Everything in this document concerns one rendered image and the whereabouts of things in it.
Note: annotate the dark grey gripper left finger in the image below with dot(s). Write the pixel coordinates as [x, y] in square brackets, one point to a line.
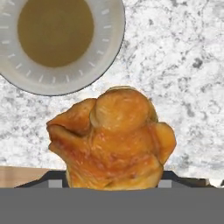
[54, 179]

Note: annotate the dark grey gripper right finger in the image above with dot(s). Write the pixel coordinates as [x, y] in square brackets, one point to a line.
[172, 180]

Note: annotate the golden brown chicken drumstick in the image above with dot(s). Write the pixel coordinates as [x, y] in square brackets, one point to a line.
[116, 140]

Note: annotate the white bowl with tan inside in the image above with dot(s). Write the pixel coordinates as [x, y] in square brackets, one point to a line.
[55, 38]

